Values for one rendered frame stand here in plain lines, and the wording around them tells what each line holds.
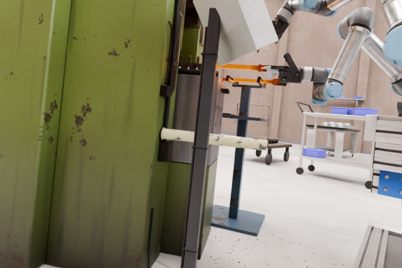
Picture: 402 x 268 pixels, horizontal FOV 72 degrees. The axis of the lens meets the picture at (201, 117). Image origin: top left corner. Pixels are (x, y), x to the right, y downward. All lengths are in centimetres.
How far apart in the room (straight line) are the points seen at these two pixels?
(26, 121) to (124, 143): 40
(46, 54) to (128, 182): 61
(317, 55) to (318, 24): 125
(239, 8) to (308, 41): 1158
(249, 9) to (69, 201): 105
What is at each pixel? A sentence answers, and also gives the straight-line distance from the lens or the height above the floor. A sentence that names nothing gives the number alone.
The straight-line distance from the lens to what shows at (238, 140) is 114.
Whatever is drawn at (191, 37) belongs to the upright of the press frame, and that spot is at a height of 121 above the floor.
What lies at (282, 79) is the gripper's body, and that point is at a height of 95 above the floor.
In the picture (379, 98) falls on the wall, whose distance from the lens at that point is 1155.
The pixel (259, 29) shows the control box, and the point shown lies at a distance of 87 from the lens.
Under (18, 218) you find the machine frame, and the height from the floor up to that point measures 23.
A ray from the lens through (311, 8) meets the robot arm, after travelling 155.
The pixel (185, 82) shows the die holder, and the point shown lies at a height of 87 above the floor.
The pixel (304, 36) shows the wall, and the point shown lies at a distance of 1254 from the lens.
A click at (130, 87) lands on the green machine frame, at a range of 120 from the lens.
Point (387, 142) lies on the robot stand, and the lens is 110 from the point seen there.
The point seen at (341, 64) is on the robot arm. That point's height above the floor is 101.
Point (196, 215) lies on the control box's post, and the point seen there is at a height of 38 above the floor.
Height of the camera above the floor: 71
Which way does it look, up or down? level
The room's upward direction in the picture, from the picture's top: 6 degrees clockwise
